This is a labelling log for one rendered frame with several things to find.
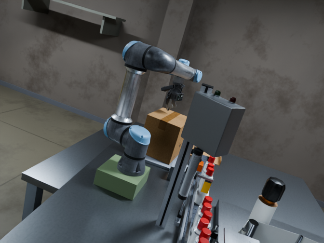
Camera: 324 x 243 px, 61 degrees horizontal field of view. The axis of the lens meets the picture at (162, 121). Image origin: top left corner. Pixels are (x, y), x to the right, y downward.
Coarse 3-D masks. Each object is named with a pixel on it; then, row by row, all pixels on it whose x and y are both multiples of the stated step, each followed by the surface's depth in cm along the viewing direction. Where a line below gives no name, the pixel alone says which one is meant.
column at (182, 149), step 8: (208, 88) 103; (184, 144) 111; (184, 152) 113; (176, 160) 114; (184, 160) 113; (176, 168) 114; (184, 168) 114; (176, 176) 116; (176, 184) 116; (168, 192) 118; (176, 192) 117; (168, 200) 120; (168, 208) 120; (160, 216) 122; (168, 216) 121; (160, 224) 124
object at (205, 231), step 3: (204, 228) 91; (201, 231) 90; (204, 231) 89; (207, 231) 90; (210, 231) 90; (201, 234) 90; (204, 234) 89; (207, 234) 89; (210, 234) 89; (198, 237) 92; (201, 237) 90; (204, 237) 89; (207, 237) 89; (195, 240) 91; (198, 240) 90
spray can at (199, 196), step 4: (208, 168) 135; (212, 168) 137; (208, 172) 135; (212, 172) 135; (208, 176) 136; (212, 176) 137; (204, 180) 136; (200, 184) 138; (200, 188) 138; (200, 192) 138; (196, 196) 140; (200, 196) 138; (204, 196) 138; (196, 200) 140; (200, 200) 139; (196, 204) 140
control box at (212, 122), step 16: (208, 96) 98; (192, 112) 102; (208, 112) 97; (224, 112) 93; (240, 112) 95; (192, 128) 102; (208, 128) 97; (224, 128) 93; (192, 144) 103; (208, 144) 97; (224, 144) 97
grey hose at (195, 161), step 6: (198, 150) 99; (192, 156) 101; (198, 156) 99; (192, 162) 100; (198, 162) 101; (192, 168) 101; (186, 174) 103; (192, 174) 102; (186, 180) 103; (192, 180) 103; (186, 186) 103; (180, 192) 105; (186, 192) 104; (180, 198) 105; (186, 198) 105
